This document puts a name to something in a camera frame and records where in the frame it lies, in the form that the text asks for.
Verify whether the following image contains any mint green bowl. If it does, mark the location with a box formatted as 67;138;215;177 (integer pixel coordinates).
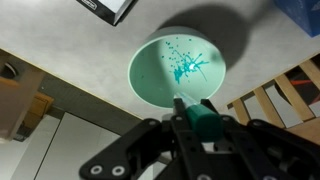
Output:
127;25;227;110

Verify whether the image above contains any light wooden slatted chair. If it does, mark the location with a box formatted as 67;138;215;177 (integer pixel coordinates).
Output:
226;53;320;146

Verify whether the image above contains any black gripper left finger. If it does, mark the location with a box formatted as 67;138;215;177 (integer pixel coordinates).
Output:
78;97;214;180

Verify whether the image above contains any blue tissue box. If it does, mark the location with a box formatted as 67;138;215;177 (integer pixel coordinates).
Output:
273;0;320;38

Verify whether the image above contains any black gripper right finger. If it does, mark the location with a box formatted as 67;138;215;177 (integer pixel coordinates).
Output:
200;98;320;180

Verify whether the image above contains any white marker with green cap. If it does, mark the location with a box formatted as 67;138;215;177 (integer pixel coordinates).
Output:
173;92;225;143

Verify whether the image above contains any black framed whiteboard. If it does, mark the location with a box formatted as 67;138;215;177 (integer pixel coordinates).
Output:
75;0;138;27

